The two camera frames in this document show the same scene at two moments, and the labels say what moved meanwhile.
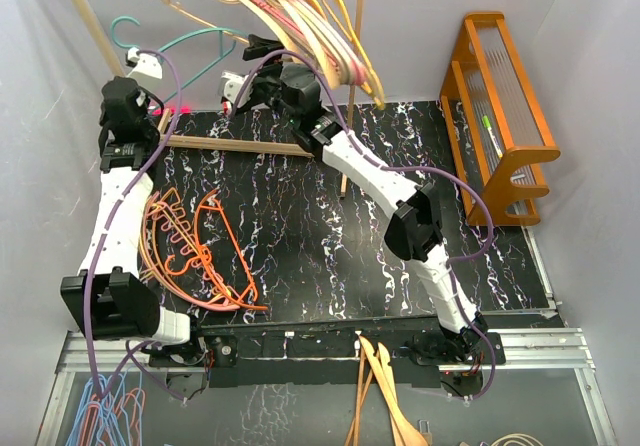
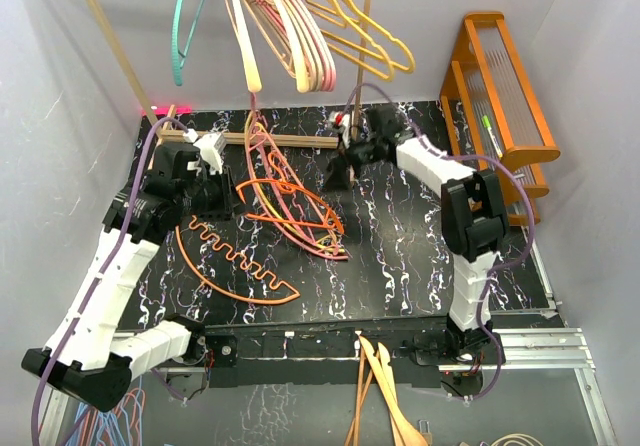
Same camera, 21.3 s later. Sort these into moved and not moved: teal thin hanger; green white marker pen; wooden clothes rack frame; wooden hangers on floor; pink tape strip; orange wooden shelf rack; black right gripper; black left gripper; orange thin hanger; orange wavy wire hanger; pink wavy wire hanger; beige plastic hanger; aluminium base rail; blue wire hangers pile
Moved: teal thin hanger; black left gripper; orange wavy wire hanger; black right gripper; orange thin hanger; beige plastic hanger; pink wavy wire hanger; wooden clothes rack frame
Not moved: orange wooden shelf rack; wooden hangers on floor; pink tape strip; green white marker pen; blue wire hangers pile; aluminium base rail
